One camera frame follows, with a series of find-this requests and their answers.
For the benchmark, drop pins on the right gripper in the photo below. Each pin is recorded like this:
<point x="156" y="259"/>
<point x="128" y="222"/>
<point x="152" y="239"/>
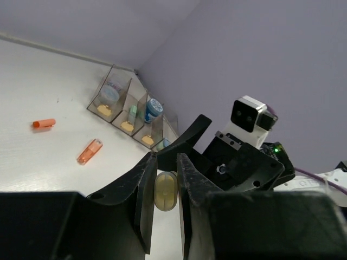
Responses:
<point x="228" y="162"/>

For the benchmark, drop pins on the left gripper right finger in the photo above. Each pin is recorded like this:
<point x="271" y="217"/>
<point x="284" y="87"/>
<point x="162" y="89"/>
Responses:
<point x="217" y="224"/>

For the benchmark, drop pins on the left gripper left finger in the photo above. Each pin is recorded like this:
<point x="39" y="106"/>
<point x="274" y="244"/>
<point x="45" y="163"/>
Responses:
<point x="114" y="222"/>

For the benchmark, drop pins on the yellow highlighter body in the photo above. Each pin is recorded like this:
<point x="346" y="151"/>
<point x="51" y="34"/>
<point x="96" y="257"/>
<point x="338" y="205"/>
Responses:
<point x="166" y="191"/>

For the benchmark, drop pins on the blue lid pin jar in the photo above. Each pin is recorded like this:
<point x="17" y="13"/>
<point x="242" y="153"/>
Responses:
<point x="153" y="109"/>

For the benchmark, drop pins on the clear green highlighter body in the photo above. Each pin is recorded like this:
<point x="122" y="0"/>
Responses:
<point x="132" y="115"/>

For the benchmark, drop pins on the paperclip jar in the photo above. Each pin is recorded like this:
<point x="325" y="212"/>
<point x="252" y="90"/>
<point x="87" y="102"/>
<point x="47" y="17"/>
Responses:
<point x="108" y="95"/>
<point x="116" y="83"/>

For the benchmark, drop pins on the blue highlighter pen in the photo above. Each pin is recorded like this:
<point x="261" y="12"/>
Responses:
<point x="163" y="144"/>

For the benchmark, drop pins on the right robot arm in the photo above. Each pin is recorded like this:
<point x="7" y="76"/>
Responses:
<point x="332" y="183"/>

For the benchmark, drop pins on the clear compartment organizer tray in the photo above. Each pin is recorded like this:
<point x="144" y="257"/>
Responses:
<point x="123" y="101"/>

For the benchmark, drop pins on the orange highlighter pen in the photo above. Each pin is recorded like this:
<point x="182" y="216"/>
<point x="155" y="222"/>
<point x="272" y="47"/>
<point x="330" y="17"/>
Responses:
<point x="90" y="151"/>

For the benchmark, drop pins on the small orange marker cap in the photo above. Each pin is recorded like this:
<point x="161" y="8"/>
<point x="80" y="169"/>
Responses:
<point x="40" y="124"/>

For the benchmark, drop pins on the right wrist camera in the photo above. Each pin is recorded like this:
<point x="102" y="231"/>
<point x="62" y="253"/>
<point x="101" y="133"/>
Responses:
<point x="250" y="122"/>

